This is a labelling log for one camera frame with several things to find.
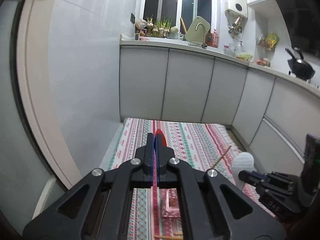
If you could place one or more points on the grey kitchen cabinets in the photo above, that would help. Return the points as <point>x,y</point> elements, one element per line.
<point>270,112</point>

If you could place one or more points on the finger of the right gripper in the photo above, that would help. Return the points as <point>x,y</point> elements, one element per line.
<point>249,177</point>

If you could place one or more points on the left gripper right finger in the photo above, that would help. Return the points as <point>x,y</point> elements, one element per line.
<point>165,177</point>

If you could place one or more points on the yellow snack bag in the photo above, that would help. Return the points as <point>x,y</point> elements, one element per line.
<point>271,41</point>

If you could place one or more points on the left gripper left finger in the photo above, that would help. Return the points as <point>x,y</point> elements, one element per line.
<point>142,175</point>

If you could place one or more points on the wooden chopstick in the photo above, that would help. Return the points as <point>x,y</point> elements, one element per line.
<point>174,237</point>
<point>221,157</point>

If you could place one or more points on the black wok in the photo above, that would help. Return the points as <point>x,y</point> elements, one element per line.
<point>302,69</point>

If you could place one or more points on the orange soap bottle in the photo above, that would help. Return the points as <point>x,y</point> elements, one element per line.
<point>212,39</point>

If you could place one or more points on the pink perforated utensil holder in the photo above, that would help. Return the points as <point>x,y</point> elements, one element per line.
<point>170,206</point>

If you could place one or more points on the window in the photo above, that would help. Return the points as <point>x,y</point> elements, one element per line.
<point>174,10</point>

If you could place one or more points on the green cutting board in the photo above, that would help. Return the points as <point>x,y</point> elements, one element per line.
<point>197,30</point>

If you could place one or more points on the potted garlic sprouts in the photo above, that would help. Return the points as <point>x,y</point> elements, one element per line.
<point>158,28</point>

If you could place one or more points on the door frame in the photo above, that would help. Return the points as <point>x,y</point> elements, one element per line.
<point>34,85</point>

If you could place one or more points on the patterned red green tablecloth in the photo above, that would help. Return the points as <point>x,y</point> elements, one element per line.
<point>211,207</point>

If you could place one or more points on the white water heater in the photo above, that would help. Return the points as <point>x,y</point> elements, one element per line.
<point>237,7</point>

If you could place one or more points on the black range hood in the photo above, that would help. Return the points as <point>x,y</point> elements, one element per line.
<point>301,24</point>

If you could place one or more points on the red plastic spoon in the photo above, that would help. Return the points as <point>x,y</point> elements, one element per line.
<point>160,156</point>

